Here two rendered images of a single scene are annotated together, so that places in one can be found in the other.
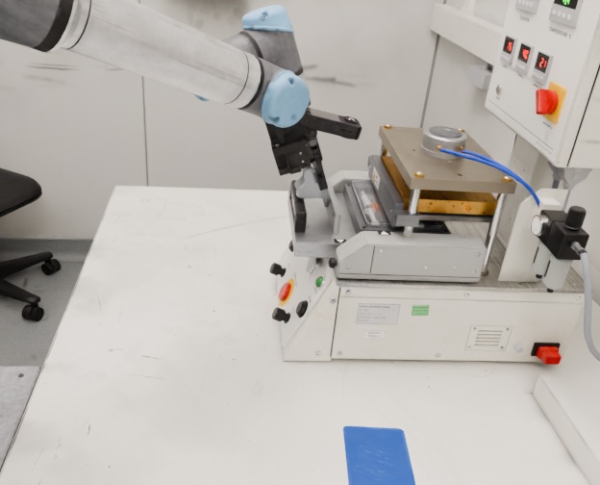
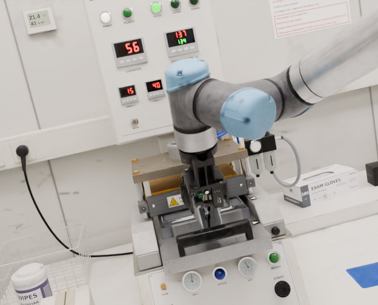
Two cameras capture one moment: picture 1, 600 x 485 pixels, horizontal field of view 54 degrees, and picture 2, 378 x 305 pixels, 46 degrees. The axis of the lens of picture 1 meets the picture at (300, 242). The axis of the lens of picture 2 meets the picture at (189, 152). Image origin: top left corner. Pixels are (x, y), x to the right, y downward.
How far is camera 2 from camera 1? 1.31 m
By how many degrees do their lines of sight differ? 84
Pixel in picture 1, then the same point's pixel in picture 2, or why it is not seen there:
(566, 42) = not seen: hidden behind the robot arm
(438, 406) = (313, 262)
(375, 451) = (374, 274)
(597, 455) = (329, 212)
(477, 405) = (302, 252)
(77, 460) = not seen: outside the picture
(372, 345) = not seen: hidden behind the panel
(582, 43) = (211, 55)
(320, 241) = (260, 227)
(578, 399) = (290, 218)
